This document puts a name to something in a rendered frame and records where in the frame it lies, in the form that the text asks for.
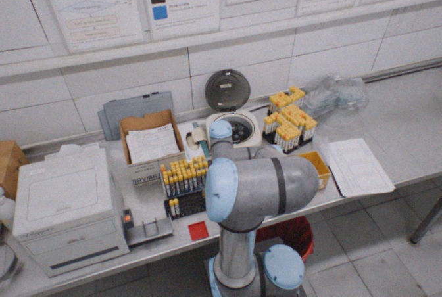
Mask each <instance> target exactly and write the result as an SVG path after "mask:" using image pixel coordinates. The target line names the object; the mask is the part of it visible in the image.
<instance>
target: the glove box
mask: <svg viewBox="0 0 442 297"><path fill-rule="evenodd" d="M178 129H179V131H180V134H181V137H182V141H183V144H184V149H185V159H186V160H187V163H188V165H189V162H190V161H192V160H191V159H192V158H193V157H196V163H197V156H200V158H201V155H204V156H205V161H208V160H211V157H210V156H209V151H208V146H207V139H206V137H205V132H204V131H203V130H202V128H201V127H199V125H198V123H197V122H194V123H190V124H185V125H181V126H178Z"/></svg>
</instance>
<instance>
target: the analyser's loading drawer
mask: <svg viewBox="0 0 442 297"><path fill-rule="evenodd" d="M142 222H143V221H142ZM151 229H152V230H151ZM168 233H173V234H175V233H174V227H173V224H172V219H171V216H170V214H169V217H166V218H163V219H159V220H157V219H156V218H155V221H152V222H149V223H145V224H144V222H143V225H139V226H136V227H132V228H128V229H127V230H125V235H126V236H125V238H126V242H127V243H128V246H129V245H132V244H137V243H140V242H142V241H145V240H149V239H153V238H157V237H161V236H163V235H167V234H168Z"/></svg>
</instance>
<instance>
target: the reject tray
mask: <svg viewBox="0 0 442 297"><path fill-rule="evenodd" d="M188 229H189V233H190V235H191V240H192V242H193V241H195V240H200V239H204V238H207V237H209V233H208V231H207V227H206V224H205V221H200V222H197V223H192V225H188Z"/></svg>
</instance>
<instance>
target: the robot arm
mask: <svg viewBox="0 0 442 297"><path fill-rule="evenodd" d="M208 134H209V149H210V154H209V156H210V157H211V160H208V161H207V166H208V170H207V175H206V182H205V204H206V211H207V217H208V219H209V220H210V221H215V222H217V224H219V226H220V252H219V253H218V255H217V257H214V258H212V259H210V260H209V277H210V285H211V290H212V295H213V297H299V295H300V288H299V285H301V283H302V281H303V277H304V273H305V267H304V266H303V261H302V259H301V257H300V255H298V252H297V251H295V250H294V249H292V248H290V247H288V246H285V245H281V244H276V245H274V246H273V247H271V248H269V249H268V250H267V251H265V252H259V253H253V248H254V243H255V233H256V229H258V228H259V227H260V226H261V225H262V223H263V221H264V219H265V216H278V215H283V214H291V213H294V212H297V211H299V210H302V209H303V208H305V206H306V205H307V204H308V203H310V202H311V200H312V199H313V198H314V197H315V196H316V194H317V192H318V188H319V184H320V177H319V174H318V171H316V168H315V167H314V164H313V163H312V162H310V161H309V160H307V159H306V158H303V157H300V156H296V155H290V156H288V155H285V154H283V150H282V148H281V146H280V145H263V146H254V147H239V148H234V146H233V141H232V127H231V125H230V124H229V123H228V122H225V121H223V120H218V121H215V122H213V123H212V124H211V125H210V126H209V132H208ZM209 162H210V163H209Z"/></svg>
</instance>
